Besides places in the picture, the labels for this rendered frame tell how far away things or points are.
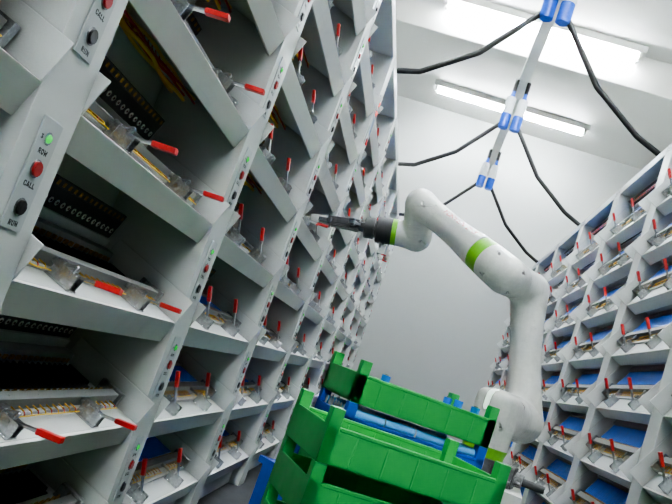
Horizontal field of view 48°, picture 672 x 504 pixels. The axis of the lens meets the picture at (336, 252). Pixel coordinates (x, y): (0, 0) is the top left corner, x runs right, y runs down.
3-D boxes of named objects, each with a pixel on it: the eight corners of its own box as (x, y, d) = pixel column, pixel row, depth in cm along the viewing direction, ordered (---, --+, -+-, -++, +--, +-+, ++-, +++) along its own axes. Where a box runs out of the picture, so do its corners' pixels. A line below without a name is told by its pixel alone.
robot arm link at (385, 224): (394, 219, 270) (394, 213, 261) (388, 251, 269) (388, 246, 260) (378, 216, 271) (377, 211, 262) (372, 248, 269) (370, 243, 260)
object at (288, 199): (287, 223, 215) (319, 186, 216) (244, 162, 156) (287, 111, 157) (234, 179, 219) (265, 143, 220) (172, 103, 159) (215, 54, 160)
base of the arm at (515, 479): (542, 500, 213) (549, 479, 213) (538, 503, 199) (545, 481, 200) (454, 465, 223) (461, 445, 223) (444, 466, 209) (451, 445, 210)
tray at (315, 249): (315, 261, 284) (331, 242, 285) (292, 229, 225) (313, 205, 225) (275, 228, 288) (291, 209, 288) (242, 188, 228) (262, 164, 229)
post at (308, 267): (243, 482, 282) (396, 59, 305) (238, 486, 273) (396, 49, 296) (194, 463, 284) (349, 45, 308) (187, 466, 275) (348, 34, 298)
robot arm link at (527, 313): (549, 448, 226) (558, 276, 242) (526, 440, 214) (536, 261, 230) (509, 444, 234) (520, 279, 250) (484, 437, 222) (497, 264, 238)
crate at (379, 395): (444, 429, 166) (456, 394, 168) (488, 448, 147) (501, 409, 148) (321, 386, 159) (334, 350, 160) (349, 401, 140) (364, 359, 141)
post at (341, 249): (274, 463, 351) (397, 118, 374) (271, 465, 341) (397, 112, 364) (235, 448, 353) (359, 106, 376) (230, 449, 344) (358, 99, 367)
